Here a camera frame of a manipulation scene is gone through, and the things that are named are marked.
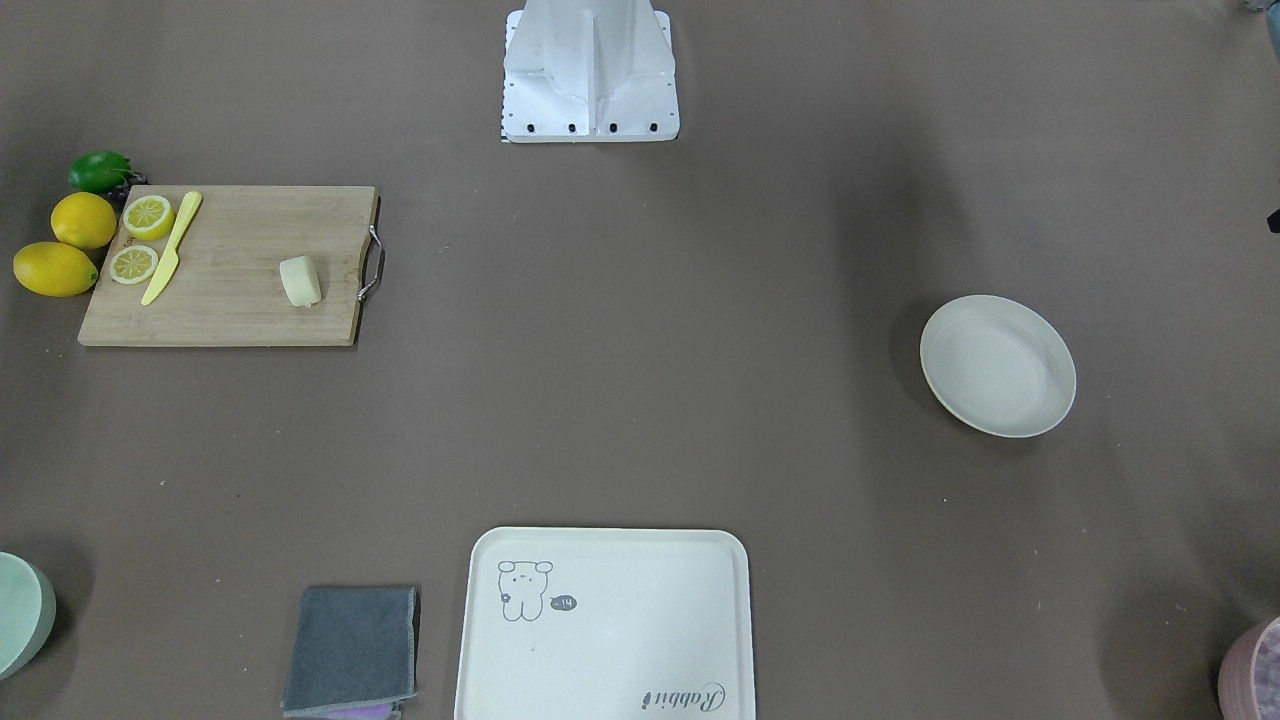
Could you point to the cream rectangular rabbit tray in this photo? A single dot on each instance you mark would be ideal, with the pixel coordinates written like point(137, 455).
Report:
point(604, 623)

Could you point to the round cream plate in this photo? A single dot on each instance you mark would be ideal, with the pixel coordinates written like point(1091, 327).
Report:
point(998, 366)

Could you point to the grey folded cloth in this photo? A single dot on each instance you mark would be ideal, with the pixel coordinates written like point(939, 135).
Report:
point(353, 646)

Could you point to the purple cloth under grey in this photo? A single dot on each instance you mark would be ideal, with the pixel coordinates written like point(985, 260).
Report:
point(390, 710)

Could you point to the yellow plastic knife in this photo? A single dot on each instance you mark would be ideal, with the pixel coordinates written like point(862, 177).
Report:
point(169, 261)

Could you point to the upper lemon half slice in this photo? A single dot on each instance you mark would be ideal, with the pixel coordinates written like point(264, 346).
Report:
point(149, 218)

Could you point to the lemon half slice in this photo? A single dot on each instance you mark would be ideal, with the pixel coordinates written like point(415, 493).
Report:
point(149, 218)
point(134, 264)

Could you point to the lower lemon half slice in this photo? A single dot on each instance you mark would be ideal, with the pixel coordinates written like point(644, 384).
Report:
point(134, 264)

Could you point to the dark grapes behind lemon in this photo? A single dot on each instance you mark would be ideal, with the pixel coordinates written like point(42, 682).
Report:
point(121, 192)

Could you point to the upper whole yellow lemon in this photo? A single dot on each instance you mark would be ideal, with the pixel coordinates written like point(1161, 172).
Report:
point(83, 220)

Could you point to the whole yellow lemon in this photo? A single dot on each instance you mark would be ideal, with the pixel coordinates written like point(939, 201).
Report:
point(54, 269)
point(83, 220)

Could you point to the green lime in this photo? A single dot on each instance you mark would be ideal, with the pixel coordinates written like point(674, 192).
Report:
point(100, 172)

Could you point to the lower whole yellow lemon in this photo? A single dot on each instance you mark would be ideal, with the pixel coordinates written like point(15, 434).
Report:
point(54, 269)

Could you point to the pale green round container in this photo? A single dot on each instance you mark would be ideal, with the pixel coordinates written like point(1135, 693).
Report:
point(28, 610)

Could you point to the pink cup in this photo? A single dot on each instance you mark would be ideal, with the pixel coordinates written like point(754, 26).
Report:
point(1248, 682)

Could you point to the metal cutting board handle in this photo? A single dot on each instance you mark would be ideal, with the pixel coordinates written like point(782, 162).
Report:
point(374, 265)

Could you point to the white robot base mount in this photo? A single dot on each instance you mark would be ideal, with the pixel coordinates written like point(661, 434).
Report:
point(589, 72)

